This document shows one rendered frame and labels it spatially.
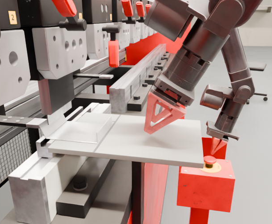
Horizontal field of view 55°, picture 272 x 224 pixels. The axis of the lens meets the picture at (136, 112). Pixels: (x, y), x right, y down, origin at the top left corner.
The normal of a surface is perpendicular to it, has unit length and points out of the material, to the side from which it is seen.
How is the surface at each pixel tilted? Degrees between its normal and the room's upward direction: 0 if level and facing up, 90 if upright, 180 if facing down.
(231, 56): 100
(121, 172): 0
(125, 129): 0
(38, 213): 90
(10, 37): 90
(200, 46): 85
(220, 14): 113
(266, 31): 90
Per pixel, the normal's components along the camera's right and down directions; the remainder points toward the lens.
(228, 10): -0.40, 0.66
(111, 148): 0.00, -0.94
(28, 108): 0.98, 0.07
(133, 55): -0.19, 0.34
